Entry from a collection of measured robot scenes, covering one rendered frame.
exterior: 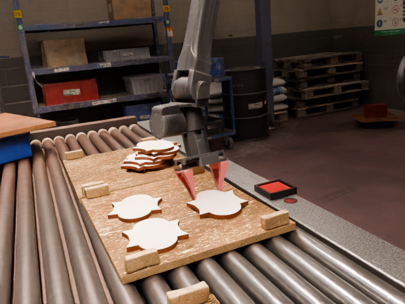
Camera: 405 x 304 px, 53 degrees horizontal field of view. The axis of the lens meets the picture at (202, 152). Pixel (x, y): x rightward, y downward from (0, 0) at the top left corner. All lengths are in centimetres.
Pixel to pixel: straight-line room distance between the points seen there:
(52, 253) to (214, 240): 32
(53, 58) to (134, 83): 102
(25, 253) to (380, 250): 67
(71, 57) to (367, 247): 494
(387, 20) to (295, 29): 147
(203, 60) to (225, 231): 37
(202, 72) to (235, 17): 589
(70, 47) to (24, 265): 473
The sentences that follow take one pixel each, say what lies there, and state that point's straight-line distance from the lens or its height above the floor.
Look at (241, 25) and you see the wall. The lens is 684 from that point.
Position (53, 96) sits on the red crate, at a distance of 539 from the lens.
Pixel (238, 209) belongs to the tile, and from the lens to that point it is 87.
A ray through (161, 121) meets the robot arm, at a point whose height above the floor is 114.
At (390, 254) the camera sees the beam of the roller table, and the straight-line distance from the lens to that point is 79.
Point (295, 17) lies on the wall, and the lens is 738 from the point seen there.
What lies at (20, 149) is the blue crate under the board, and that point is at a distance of 165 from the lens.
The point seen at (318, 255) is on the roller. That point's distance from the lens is 78.
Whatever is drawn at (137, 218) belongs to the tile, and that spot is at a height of 95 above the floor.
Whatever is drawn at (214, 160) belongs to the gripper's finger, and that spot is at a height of 103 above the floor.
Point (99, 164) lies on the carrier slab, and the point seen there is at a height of 94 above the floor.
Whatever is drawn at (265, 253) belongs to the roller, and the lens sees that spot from 76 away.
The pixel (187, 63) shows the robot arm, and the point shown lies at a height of 125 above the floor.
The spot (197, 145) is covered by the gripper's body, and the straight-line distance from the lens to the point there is 91.
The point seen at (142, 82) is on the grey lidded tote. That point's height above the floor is 79.
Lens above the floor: 130
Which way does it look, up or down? 16 degrees down
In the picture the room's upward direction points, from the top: 5 degrees counter-clockwise
